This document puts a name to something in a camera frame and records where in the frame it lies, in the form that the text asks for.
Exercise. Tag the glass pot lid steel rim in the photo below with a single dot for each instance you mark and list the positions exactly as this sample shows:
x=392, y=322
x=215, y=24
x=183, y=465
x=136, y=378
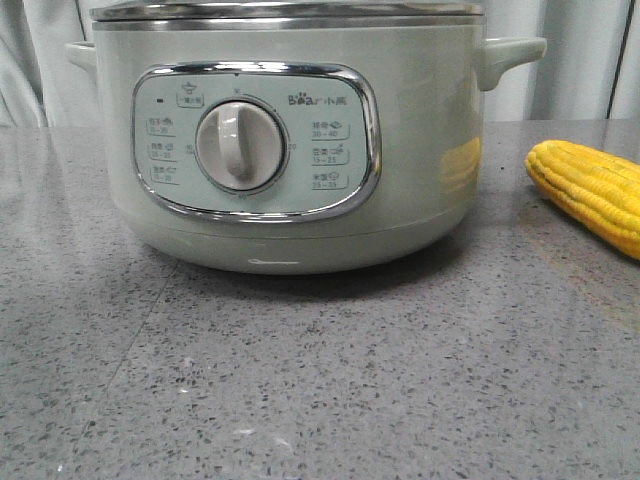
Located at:
x=244, y=10

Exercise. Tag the yellow corn cob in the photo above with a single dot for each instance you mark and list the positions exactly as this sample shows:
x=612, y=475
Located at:
x=598, y=189

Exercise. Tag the light green electric cooking pot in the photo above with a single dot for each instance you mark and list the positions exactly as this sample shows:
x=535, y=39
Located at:
x=294, y=146

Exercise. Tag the white pleated curtain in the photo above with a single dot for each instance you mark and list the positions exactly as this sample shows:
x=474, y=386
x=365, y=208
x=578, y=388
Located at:
x=590, y=71

